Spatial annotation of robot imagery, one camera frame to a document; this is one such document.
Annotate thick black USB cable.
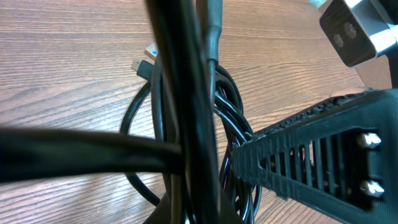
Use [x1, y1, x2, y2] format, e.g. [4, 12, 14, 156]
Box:
[0, 0, 262, 224]

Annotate thin black USB cable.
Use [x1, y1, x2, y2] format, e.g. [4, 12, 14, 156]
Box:
[130, 42, 160, 82]

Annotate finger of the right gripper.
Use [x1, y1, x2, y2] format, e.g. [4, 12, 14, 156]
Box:
[232, 89, 397, 223]

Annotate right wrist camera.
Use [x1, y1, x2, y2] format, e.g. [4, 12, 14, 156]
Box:
[320, 0, 397, 67]

